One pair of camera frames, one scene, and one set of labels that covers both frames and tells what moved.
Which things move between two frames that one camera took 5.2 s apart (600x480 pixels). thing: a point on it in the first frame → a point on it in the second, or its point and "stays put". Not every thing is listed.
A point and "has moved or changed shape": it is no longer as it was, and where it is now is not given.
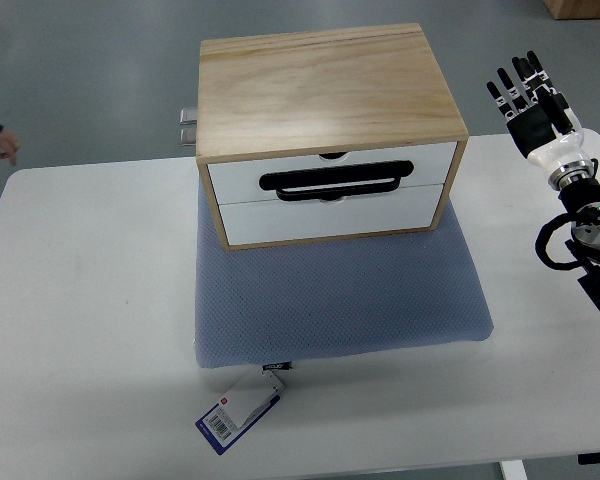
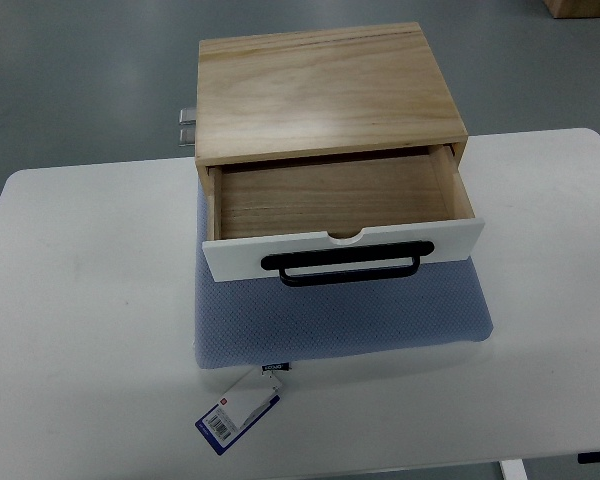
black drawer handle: [336, 175] → [282, 262]
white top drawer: [238, 181] has moved or changed shape
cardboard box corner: [583, 9] stays put
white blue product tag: [237, 415] stays put
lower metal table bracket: [187, 133] stays put
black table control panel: [598, 457] stays put
